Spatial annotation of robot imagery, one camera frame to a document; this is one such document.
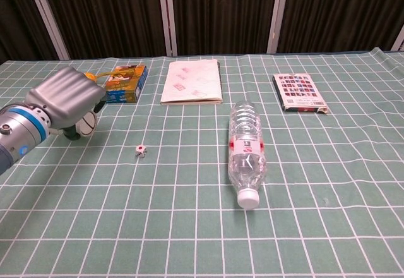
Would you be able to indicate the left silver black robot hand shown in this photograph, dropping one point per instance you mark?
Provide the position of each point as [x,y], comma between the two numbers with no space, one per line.
[66,94]

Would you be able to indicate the white paper cup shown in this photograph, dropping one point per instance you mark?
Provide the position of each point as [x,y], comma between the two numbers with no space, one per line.
[87,125]

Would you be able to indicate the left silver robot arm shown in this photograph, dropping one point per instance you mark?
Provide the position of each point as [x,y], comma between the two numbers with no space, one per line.
[19,136]

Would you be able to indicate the colourful orange blue carton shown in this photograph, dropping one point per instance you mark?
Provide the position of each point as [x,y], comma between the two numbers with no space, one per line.
[127,83]

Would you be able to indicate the small white die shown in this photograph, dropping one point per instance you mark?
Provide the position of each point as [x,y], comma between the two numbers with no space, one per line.
[140,151]

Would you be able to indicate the white spiral notebook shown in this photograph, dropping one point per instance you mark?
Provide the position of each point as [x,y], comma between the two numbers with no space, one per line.
[191,82]

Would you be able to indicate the black pleated curtain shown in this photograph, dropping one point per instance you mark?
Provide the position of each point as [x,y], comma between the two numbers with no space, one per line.
[221,12]

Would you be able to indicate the green checked tablecloth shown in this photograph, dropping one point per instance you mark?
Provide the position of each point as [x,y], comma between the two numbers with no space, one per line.
[202,221]

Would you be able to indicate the clear plastic water bottle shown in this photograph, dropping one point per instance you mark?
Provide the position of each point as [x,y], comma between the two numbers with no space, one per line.
[247,151]

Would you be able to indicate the white card box with pictures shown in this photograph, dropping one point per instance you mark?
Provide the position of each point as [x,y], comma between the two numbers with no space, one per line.
[300,92]

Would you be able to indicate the white metal frame post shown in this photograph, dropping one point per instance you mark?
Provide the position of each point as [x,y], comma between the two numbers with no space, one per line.
[398,39]
[167,15]
[47,15]
[279,12]

